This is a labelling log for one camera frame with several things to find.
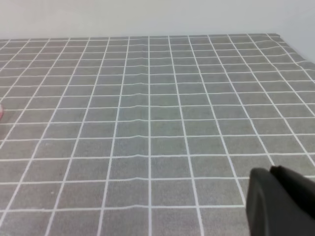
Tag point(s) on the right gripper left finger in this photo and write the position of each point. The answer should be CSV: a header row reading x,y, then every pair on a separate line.
x,y
271,211

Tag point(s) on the pink white wavy towel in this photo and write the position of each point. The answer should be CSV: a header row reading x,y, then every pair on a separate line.
x,y
1,111

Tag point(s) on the grey grid tablecloth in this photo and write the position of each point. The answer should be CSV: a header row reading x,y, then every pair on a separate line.
x,y
147,136

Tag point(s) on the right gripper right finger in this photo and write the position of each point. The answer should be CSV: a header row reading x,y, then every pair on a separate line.
x,y
298,187

